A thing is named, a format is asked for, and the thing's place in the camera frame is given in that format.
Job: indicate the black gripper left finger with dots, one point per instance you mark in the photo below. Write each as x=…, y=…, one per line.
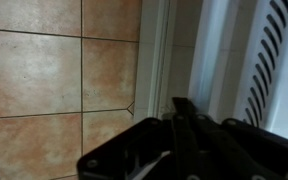
x=144, y=146

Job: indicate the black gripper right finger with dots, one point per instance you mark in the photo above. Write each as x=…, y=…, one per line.
x=237, y=153

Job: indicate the white appliance with vents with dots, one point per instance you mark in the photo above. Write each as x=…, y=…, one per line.
x=267, y=56

